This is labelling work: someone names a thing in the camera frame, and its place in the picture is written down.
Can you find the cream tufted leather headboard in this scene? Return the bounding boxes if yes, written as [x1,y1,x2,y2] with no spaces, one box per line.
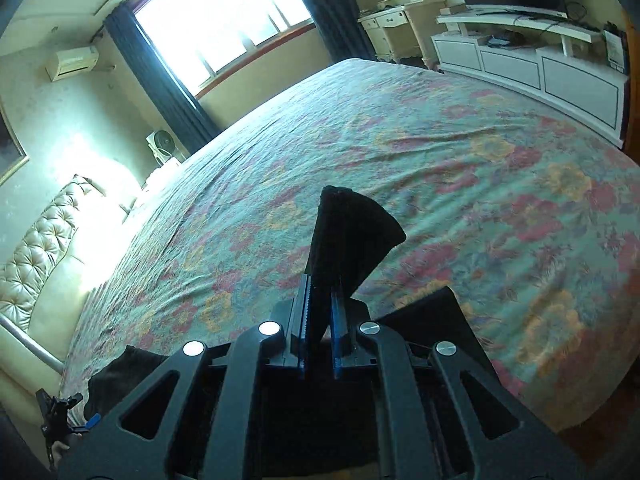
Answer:
[1,174,144,424]

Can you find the left dark blue curtain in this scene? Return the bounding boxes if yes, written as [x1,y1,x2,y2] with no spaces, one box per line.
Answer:
[103,3,221,154]

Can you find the window with wooden sill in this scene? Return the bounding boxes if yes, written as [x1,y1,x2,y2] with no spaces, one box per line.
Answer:
[134,0,312,94]

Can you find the dark blue curtain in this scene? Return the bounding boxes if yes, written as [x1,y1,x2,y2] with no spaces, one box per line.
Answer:
[302,0,375,63]
[103,3,221,154]

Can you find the right dark blue curtain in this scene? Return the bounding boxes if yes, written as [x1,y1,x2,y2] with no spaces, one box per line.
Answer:
[302,0,375,63]

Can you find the framed wall picture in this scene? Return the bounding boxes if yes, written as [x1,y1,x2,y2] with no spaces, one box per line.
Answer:
[0,110,29,184]

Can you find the black pants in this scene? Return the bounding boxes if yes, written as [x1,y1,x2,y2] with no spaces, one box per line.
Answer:
[84,185,501,426]

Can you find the white TV stand cabinet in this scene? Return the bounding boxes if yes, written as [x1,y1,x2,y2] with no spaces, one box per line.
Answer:
[432,11,628,148]

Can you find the black set-top box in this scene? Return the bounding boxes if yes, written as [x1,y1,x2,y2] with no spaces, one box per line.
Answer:
[486,36,518,49]

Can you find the white floor fan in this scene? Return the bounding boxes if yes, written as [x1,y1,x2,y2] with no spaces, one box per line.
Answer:
[146,130,184,166]

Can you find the cream vanity dressing table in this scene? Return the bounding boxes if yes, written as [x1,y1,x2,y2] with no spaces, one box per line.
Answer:
[358,0,447,68]

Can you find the person's left hand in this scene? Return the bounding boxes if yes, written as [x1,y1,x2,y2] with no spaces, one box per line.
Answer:
[51,441,70,466]

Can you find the wall air conditioner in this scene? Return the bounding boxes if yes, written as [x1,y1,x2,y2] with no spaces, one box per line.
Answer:
[46,46,99,82]

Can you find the floral bedspread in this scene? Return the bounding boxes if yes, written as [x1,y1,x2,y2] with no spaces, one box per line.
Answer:
[61,60,639,463]

